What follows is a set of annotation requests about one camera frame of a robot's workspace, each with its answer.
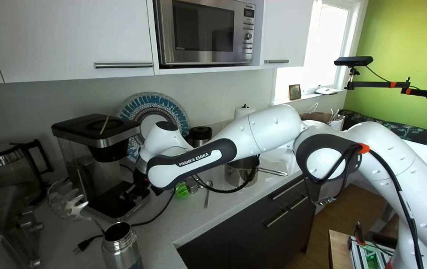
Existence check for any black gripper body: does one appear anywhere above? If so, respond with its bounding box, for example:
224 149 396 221
128 167 152 200

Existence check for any small green object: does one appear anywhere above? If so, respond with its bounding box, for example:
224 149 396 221
175 180 196 201

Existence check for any black steel coffee machine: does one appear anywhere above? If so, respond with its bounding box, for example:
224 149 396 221
51 112 154 224

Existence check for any glass coffee carafe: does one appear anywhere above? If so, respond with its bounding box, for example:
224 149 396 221
0 138 54 206

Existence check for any steel thermos bottle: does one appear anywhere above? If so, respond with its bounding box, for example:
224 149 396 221
100 221 143 269

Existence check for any metal spoon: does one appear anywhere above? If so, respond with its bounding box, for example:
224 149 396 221
203 179 215 210

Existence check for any clear glass bowl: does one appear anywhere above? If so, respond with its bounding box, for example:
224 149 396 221
46 176 94 221

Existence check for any blue patterned decorative plate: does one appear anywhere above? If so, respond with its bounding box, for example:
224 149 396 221
115 91 191 170

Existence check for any steel microwave oven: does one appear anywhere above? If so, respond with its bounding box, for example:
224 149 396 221
152 0 266 68

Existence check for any brown cardboard box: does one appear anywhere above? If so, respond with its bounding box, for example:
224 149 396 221
312 110 348 132

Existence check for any red black clamp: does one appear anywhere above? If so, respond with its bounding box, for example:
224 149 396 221
354 221 367 246

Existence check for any steel saucepan with handle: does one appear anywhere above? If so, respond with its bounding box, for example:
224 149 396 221
222 155 290 188

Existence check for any small picture frame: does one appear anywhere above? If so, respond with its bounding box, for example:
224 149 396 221
287 82 303 101

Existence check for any aluminium profile frame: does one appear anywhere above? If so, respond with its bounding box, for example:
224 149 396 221
346 234 399 269

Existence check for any black camera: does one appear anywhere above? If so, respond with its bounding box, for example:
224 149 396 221
333 55 375 67

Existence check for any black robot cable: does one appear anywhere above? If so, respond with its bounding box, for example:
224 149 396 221
306 141 425 269

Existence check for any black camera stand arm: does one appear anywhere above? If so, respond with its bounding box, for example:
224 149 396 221
345 65 427 101

